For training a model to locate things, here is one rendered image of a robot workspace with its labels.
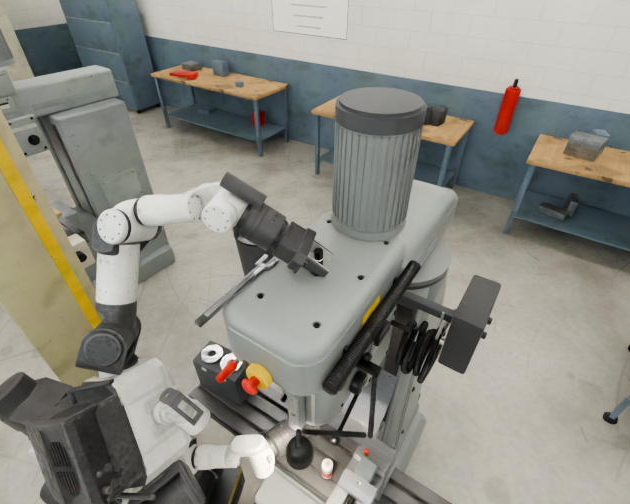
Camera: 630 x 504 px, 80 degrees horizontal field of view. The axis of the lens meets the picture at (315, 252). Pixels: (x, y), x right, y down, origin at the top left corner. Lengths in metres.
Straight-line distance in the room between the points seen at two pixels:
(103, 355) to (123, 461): 0.23
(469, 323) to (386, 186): 0.42
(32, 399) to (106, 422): 0.37
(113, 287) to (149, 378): 0.25
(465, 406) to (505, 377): 0.43
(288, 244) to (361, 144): 0.27
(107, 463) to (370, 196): 0.82
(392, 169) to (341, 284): 0.28
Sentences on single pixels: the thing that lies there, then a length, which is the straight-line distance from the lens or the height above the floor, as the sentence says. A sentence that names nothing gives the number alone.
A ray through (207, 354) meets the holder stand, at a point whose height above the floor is 1.14.
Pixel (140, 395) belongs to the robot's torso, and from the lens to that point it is 1.05.
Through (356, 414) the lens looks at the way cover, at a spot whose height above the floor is 0.90.
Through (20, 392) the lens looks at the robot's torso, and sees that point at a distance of 1.33.
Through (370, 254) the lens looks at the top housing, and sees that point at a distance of 0.92.
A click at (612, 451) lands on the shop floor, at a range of 3.27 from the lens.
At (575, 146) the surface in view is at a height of 0.98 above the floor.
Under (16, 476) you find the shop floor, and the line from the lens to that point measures 3.18.
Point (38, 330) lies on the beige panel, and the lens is 2.69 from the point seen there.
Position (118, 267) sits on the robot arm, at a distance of 0.97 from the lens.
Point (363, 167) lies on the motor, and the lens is 0.86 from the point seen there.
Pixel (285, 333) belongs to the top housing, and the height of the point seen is 1.89.
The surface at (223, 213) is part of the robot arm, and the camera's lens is 0.77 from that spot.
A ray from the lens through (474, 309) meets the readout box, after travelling 1.09.
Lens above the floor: 2.47
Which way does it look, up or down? 39 degrees down
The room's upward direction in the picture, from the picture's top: straight up
